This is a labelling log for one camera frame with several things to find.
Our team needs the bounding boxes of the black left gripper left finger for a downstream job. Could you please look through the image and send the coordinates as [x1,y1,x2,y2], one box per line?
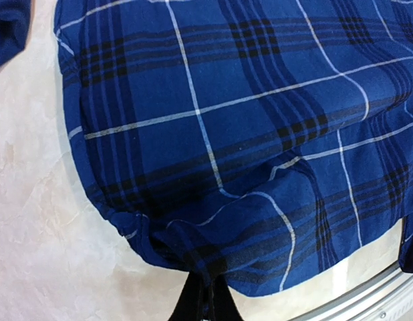
[168,272,207,321]

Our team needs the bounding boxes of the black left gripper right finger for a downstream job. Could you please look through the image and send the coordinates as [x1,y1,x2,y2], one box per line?
[209,276,243,321]

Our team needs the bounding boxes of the blue plaid garment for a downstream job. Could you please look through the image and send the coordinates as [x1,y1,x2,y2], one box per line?
[54,1,413,297]

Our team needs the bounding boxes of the solid navy blue garment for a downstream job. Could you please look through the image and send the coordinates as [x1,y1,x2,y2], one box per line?
[0,0,31,67]

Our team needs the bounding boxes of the aluminium front rail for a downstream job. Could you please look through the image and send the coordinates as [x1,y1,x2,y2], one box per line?
[309,264,413,320]

